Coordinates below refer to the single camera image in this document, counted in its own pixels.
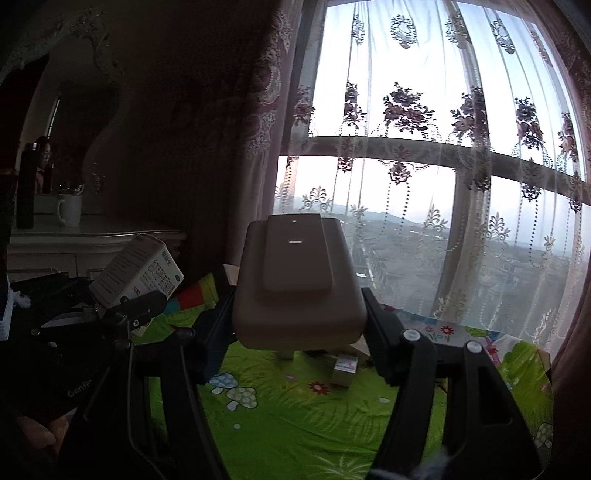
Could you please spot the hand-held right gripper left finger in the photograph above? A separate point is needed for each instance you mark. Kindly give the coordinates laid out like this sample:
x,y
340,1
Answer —
x,y
217,332

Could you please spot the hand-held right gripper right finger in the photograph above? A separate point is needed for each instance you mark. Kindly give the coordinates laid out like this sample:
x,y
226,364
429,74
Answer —
x,y
376,332

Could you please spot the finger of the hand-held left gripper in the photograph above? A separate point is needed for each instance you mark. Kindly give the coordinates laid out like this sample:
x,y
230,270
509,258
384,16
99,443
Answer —
x,y
138,311
69,327

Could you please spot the white printed box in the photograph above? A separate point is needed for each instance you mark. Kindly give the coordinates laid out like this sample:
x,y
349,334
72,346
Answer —
x,y
134,270

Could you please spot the pale rounded box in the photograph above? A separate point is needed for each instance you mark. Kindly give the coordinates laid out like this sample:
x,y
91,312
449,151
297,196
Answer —
x,y
295,286

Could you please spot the person's left hand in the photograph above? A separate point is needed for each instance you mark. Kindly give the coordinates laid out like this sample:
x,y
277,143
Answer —
x,y
32,434

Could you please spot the tan cardboard box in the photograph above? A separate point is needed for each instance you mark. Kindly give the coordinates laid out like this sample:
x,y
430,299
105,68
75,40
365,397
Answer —
x,y
361,353

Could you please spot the colourful striped book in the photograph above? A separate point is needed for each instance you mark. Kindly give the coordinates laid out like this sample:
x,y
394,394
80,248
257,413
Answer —
x,y
196,293

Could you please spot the small white box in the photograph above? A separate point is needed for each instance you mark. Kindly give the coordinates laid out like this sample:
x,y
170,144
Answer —
x,y
345,369

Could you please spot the small beige box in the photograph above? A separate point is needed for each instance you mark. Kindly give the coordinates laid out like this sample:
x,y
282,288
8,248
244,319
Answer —
x,y
285,356

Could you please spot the white dresser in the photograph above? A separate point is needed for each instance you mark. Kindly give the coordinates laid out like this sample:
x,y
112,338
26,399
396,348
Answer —
x,y
83,240

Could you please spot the green printed blanket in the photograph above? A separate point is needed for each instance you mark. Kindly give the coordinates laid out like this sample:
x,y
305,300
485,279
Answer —
x,y
300,415

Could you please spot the white mug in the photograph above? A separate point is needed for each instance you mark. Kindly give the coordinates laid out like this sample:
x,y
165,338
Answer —
x,y
70,211

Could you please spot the black bottle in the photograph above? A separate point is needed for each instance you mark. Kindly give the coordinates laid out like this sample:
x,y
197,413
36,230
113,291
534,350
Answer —
x,y
26,189

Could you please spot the floral lace curtain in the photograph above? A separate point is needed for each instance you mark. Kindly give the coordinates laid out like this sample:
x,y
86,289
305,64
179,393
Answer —
x,y
415,101

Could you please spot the ornate framed mirror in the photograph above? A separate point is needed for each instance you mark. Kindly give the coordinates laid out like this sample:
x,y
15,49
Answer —
x,y
69,69

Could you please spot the window frame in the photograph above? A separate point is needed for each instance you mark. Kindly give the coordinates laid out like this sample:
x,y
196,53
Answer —
x,y
461,154

